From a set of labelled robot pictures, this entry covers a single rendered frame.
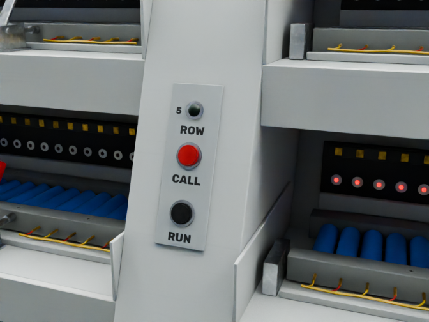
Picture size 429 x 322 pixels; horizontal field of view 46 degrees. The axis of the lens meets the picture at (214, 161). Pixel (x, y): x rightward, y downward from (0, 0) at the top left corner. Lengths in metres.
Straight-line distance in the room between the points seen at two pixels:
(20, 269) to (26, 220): 0.07
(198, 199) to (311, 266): 0.11
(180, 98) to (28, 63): 0.15
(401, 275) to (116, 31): 0.33
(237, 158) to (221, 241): 0.06
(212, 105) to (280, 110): 0.05
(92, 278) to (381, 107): 0.27
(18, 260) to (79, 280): 0.07
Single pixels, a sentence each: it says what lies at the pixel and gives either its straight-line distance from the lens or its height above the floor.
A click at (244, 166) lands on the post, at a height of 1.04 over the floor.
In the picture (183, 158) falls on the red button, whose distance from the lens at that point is 0.37.
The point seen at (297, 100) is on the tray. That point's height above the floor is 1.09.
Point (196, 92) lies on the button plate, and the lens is 0.38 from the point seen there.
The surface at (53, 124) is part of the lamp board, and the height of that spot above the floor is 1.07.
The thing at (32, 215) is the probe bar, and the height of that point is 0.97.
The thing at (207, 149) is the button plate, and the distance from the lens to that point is 0.37.
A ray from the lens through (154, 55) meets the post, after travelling 0.40.
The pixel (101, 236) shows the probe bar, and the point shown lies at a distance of 0.49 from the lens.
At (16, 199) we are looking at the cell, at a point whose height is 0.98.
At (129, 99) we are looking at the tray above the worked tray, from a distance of 0.41.
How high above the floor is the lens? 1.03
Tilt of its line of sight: 1 degrees up
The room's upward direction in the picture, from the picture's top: 7 degrees clockwise
